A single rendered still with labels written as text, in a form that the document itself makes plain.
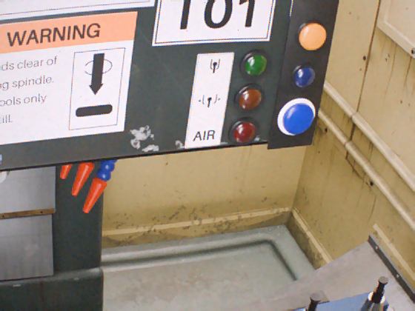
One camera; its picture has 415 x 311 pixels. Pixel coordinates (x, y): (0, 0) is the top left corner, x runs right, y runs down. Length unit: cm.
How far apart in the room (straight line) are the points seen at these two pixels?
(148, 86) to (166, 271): 153
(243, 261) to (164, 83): 160
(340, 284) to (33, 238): 74
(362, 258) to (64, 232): 72
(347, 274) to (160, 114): 127
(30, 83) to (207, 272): 160
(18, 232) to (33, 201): 8
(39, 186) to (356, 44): 85
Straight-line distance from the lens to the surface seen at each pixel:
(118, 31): 59
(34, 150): 63
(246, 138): 68
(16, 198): 146
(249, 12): 62
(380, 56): 181
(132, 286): 207
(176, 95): 64
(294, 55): 66
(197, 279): 212
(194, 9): 60
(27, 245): 154
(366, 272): 186
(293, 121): 69
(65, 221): 156
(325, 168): 209
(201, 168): 206
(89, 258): 164
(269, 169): 216
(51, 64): 59
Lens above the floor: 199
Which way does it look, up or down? 33 degrees down
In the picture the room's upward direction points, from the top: 9 degrees clockwise
